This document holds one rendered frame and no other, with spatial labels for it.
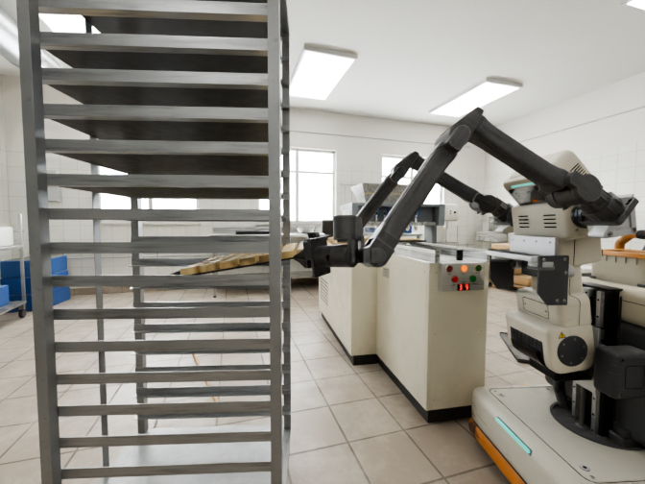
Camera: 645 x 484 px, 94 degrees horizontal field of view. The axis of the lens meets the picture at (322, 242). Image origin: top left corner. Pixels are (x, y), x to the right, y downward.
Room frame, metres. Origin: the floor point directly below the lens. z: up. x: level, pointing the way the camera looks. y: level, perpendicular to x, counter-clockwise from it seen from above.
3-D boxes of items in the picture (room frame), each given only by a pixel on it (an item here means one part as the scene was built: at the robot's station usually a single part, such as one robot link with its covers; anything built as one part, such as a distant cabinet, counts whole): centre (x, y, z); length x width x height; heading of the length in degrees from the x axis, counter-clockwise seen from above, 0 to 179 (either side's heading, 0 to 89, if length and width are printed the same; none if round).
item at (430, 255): (2.43, -0.36, 0.87); 2.01 x 0.03 x 0.07; 11
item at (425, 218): (2.35, -0.53, 1.01); 0.72 x 0.33 x 0.34; 101
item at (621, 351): (1.03, -0.87, 0.56); 0.28 x 0.27 x 0.25; 3
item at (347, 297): (2.81, -0.43, 0.42); 1.28 x 0.72 x 0.84; 11
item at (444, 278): (1.49, -0.69, 0.77); 0.24 x 0.04 x 0.14; 101
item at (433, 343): (1.85, -0.62, 0.45); 0.70 x 0.34 x 0.90; 11
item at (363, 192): (2.35, -0.53, 1.25); 0.56 x 0.29 x 0.14; 101
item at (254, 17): (0.83, 0.43, 1.59); 0.64 x 0.03 x 0.03; 93
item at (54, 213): (0.83, 0.43, 1.05); 0.64 x 0.03 x 0.03; 93
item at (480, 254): (2.49, -0.65, 0.87); 2.01 x 0.03 x 0.07; 11
